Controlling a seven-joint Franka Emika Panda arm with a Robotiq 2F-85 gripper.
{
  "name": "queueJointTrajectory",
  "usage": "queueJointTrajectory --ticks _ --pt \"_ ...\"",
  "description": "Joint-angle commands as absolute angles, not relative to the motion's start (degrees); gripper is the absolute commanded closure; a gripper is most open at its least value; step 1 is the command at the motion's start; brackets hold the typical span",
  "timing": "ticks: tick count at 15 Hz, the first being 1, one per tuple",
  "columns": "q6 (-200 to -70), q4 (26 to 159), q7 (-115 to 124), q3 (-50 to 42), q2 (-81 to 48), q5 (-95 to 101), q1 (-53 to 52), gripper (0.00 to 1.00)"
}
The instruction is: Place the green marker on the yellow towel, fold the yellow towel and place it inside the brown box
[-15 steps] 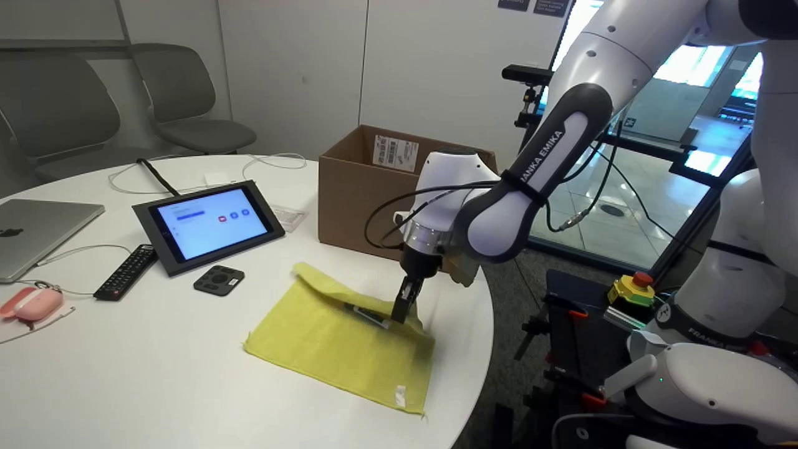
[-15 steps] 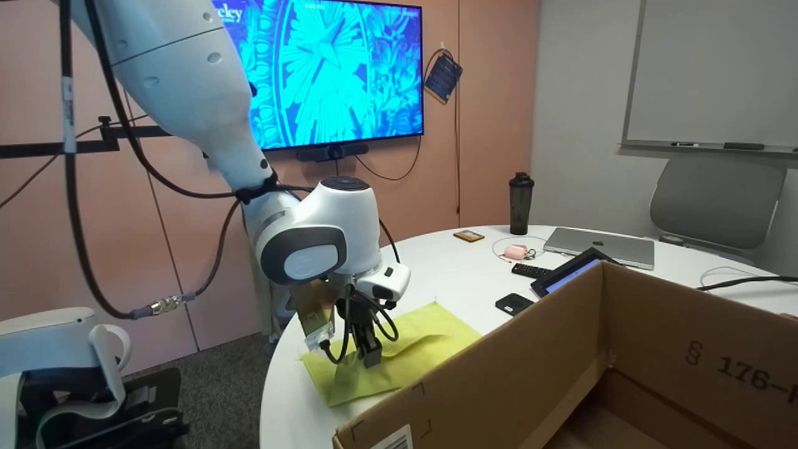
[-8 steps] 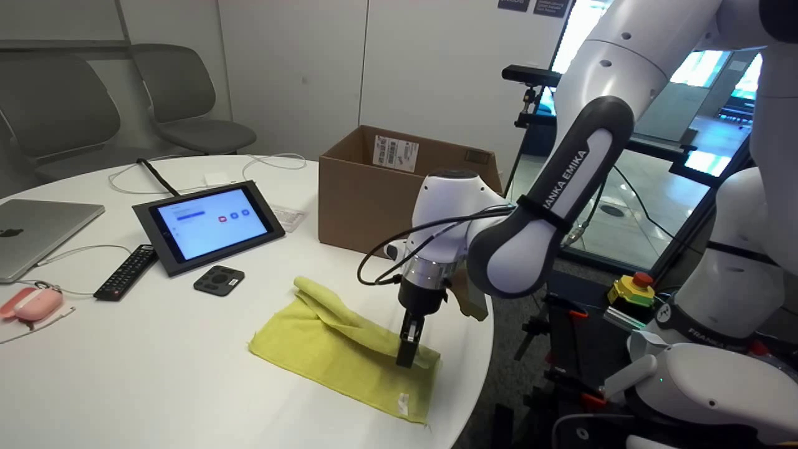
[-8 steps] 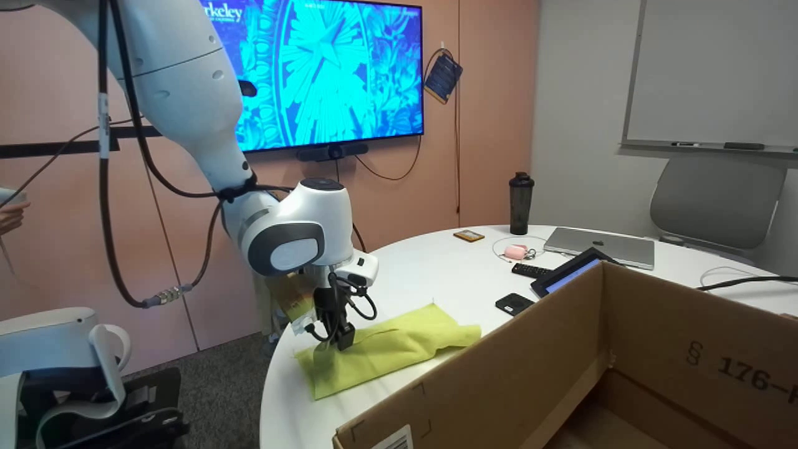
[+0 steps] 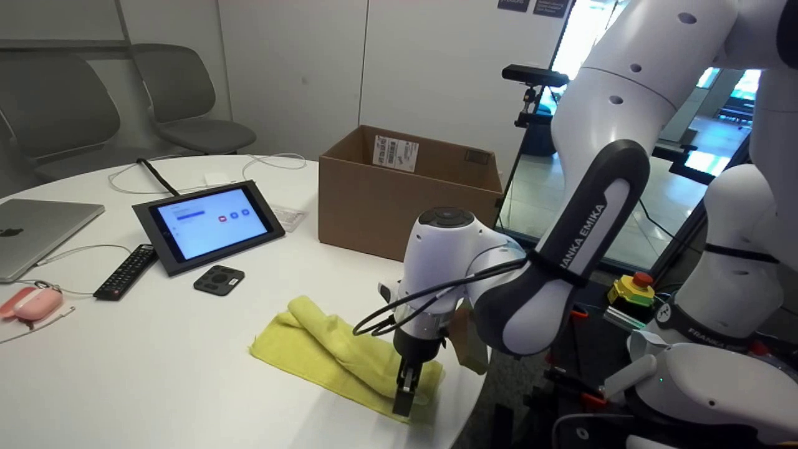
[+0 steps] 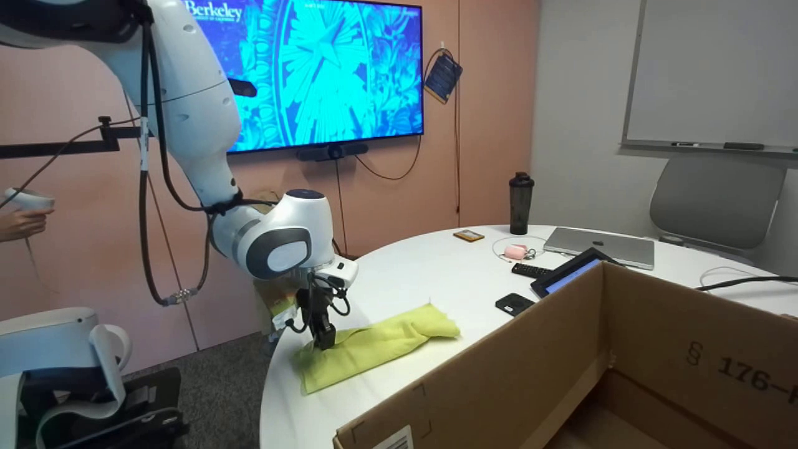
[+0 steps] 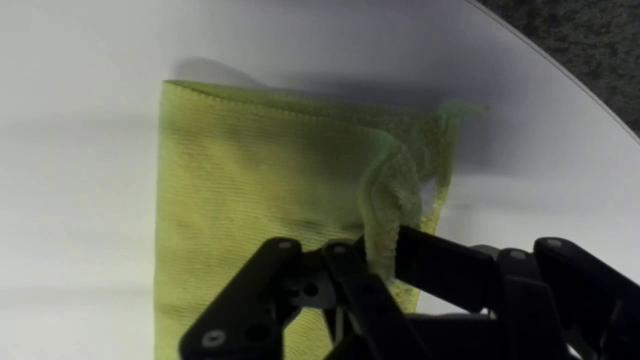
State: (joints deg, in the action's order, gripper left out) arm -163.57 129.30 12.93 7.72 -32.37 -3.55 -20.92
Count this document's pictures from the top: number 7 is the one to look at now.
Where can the yellow towel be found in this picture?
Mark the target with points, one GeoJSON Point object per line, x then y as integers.
{"type": "Point", "coordinates": [252, 181]}

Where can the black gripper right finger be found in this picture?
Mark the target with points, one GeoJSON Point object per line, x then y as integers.
{"type": "Point", "coordinates": [521, 300]}

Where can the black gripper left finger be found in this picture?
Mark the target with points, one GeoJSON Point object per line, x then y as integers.
{"type": "Point", "coordinates": [281, 306]}

